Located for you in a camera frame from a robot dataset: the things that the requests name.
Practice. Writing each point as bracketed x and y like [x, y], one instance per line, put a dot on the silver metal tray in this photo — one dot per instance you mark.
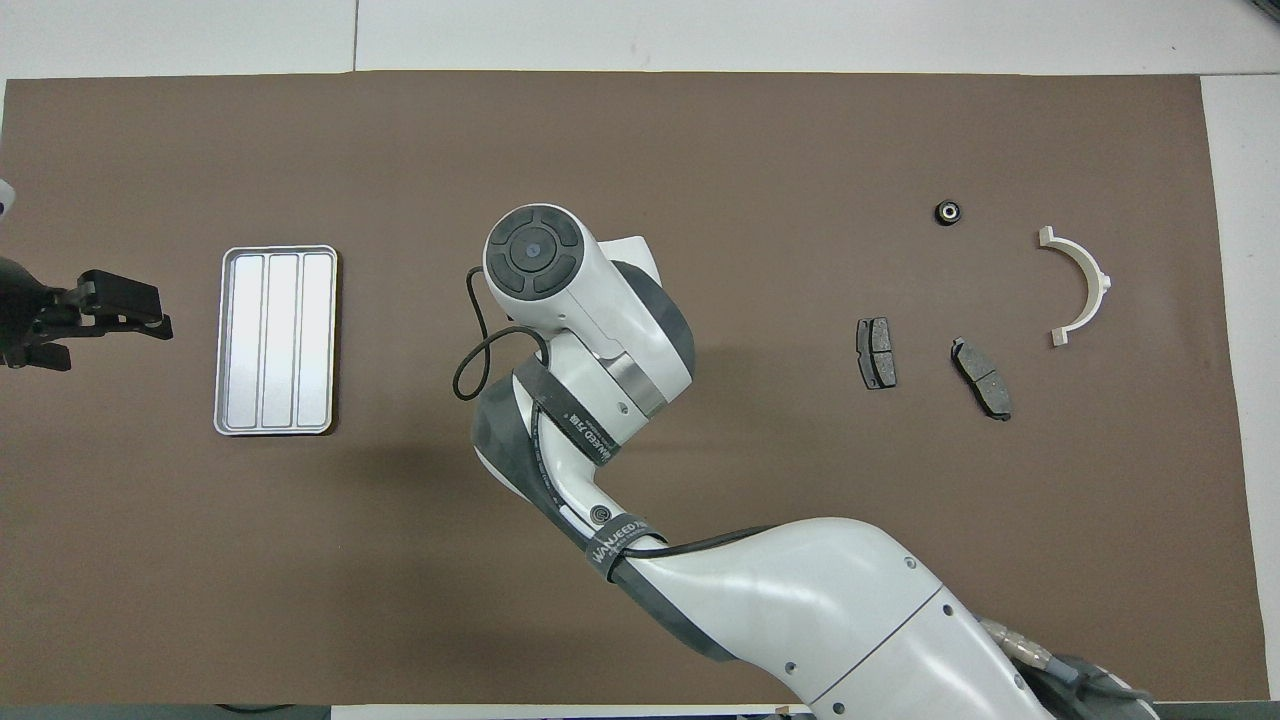
[280, 340]

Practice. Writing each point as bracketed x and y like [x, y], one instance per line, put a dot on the angled dark brake pad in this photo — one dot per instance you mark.
[983, 378]

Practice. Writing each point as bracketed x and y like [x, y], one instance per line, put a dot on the white curved plastic bracket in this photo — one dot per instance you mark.
[1085, 262]

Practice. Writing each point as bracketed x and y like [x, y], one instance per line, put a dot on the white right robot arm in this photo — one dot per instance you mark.
[800, 600]

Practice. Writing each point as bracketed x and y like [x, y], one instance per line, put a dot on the brown table mat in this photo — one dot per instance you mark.
[750, 150]

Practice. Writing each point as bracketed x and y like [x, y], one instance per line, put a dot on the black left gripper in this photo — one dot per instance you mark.
[25, 315]

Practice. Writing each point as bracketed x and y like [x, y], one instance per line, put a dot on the rectangular dark brake pad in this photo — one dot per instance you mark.
[877, 352]

